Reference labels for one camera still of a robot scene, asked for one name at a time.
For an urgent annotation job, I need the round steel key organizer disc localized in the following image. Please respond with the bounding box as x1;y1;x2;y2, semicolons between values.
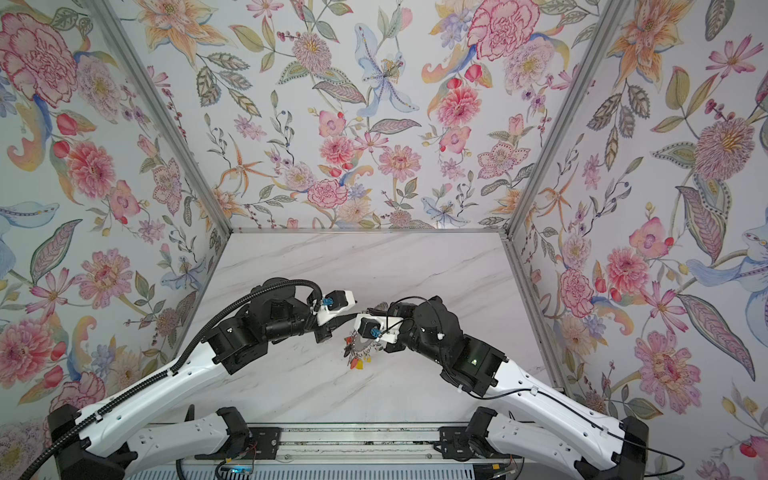
344;333;376;370

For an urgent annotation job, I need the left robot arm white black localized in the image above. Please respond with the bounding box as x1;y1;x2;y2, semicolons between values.
22;278;357;479

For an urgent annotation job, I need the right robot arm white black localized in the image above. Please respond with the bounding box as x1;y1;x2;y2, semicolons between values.
356;297;649;479

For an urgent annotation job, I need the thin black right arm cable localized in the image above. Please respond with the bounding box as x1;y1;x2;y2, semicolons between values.
383;295;686;478

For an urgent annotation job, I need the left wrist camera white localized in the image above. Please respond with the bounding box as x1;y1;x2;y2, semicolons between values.
316;290;357;327

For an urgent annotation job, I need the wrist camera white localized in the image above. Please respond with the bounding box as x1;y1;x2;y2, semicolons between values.
316;290;357;327
354;314;403;344

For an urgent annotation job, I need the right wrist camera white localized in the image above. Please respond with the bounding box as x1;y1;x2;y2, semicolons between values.
354;314;403;344

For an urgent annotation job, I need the black corrugated cable conduit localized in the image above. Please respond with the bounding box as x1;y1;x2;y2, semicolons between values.
17;278;324;480

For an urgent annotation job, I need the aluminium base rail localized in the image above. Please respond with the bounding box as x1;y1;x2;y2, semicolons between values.
137;421;523;466

